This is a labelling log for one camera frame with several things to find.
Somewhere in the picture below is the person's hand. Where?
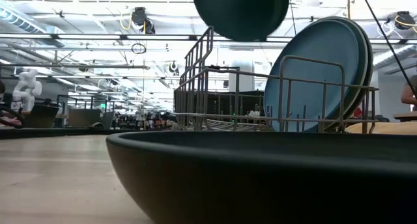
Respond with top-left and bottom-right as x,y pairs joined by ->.
0,105 -> 24,129

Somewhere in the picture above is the grey wire dish rack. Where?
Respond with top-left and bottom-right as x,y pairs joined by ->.
172,25 -> 379,134

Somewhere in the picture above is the white round column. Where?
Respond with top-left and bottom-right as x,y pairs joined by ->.
227,59 -> 255,92

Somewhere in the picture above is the black taut cable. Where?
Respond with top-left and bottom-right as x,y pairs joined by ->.
359,0 -> 417,100

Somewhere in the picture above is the wooden desk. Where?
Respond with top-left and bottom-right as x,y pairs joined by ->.
392,111 -> 417,123

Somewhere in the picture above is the hanging black cable ring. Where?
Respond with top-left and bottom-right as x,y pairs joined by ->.
130,42 -> 147,55

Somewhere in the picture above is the dark foreground bowl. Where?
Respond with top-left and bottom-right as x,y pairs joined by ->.
106,130 -> 417,224

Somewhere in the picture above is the dark brown panel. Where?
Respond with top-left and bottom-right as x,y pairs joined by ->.
25,104 -> 60,129

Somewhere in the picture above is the light blue plate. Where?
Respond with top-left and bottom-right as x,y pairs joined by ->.
263,18 -> 361,133

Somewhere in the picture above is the black rig frame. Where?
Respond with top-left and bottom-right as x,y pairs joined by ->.
0,127 -> 131,140

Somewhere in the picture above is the black ceiling cable reel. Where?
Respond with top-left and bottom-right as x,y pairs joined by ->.
167,60 -> 180,76
131,7 -> 156,35
386,10 -> 417,33

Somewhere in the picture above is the tan panel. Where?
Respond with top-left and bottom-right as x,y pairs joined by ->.
66,108 -> 102,128

